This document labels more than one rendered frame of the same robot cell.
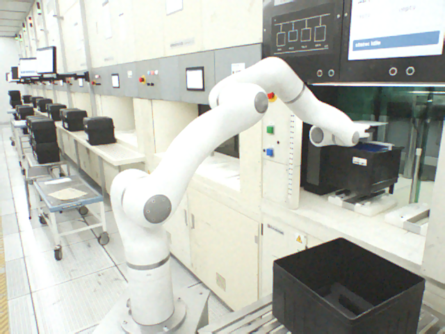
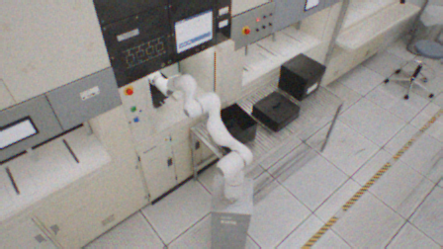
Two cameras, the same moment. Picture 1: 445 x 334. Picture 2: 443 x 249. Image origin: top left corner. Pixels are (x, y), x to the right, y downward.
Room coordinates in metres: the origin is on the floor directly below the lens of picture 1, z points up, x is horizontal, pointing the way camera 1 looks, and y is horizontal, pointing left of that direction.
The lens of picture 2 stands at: (1.03, 1.30, 2.60)
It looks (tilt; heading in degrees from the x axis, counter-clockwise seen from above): 47 degrees down; 263
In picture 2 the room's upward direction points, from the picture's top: 2 degrees clockwise
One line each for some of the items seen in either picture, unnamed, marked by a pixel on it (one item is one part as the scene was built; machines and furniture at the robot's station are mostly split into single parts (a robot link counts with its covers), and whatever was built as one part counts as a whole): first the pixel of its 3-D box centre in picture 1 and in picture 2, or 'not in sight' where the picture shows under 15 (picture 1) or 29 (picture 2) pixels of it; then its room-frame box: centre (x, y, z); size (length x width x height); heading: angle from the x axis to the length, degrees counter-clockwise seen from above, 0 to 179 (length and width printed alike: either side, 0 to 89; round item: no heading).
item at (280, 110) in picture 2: not in sight; (276, 109); (0.36, -0.49, 0.83); 0.29 x 0.29 x 0.13; 36
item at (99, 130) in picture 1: (98, 130); not in sight; (3.38, 1.34, 0.93); 0.30 x 0.28 x 0.26; 32
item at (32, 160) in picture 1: (48, 172); not in sight; (4.30, 2.47, 0.24); 0.94 x 0.53 x 0.48; 34
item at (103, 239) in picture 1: (70, 210); not in sight; (2.91, 1.52, 0.24); 0.97 x 0.52 x 0.48; 37
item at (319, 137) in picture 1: (329, 133); (165, 86); (1.22, -0.38, 1.21); 0.13 x 0.09 x 0.08; 125
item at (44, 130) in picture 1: (43, 130); not in sight; (4.04, 2.29, 0.85); 0.30 x 0.28 x 0.26; 34
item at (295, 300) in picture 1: (343, 297); (231, 126); (0.75, -0.30, 0.85); 0.28 x 0.28 x 0.17; 30
